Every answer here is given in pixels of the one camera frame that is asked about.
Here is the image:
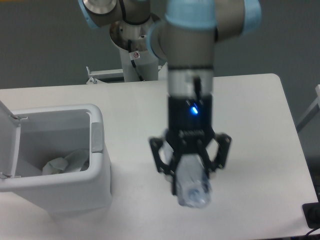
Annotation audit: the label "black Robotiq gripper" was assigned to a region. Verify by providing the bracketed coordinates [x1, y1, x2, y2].
[149, 93, 233, 196]

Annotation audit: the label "clear plastic water bottle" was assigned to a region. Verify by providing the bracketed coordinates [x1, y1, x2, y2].
[175, 154, 212, 209]

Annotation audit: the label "white paper plastic pouch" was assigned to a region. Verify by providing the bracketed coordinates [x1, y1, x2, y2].
[42, 149, 90, 176]

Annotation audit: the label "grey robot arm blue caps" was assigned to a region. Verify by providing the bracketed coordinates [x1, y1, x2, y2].
[79, 0, 262, 195]

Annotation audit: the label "white plastic trash can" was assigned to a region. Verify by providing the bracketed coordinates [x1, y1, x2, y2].
[0, 104, 112, 213]

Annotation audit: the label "black device at table edge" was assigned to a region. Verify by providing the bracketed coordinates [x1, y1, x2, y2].
[302, 202, 320, 229]

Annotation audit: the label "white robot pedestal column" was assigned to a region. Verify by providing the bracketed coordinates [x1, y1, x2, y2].
[109, 13, 168, 83]

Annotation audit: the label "white frame at right edge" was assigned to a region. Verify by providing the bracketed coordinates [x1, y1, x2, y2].
[296, 84, 320, 133]

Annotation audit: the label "white metal mounting frame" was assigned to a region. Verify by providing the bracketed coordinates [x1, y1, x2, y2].
[85, 62, 168, 85]

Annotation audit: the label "black cable on pedestal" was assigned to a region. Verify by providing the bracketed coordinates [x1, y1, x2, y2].
[127, 39, 146, 82]

